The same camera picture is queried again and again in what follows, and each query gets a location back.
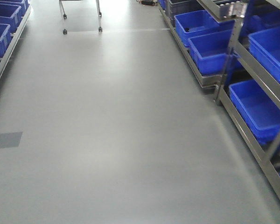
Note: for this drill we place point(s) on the steel shelf rack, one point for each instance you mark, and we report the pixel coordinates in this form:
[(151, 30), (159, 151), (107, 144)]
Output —
[(239, 60), (15, 37)]

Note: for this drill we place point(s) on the blue plastic bin left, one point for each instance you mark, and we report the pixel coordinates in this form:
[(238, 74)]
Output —
[(11, 15), (5, 38)]

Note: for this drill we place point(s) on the right steel shelf rack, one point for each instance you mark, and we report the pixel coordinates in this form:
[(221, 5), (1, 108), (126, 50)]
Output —
[(239, 60)]

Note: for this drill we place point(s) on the blue plastic bin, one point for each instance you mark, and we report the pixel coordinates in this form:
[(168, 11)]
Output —
[(257, 110), (11, 15), (197, 23), (5, 38), (209, 51)]

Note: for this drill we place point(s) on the left steel shelf rack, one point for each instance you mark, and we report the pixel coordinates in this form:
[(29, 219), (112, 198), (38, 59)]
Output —
[(15, 37)]

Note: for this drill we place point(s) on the blue plastic bin upper shelf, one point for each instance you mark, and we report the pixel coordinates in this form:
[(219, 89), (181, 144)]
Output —
[(265, 47)]

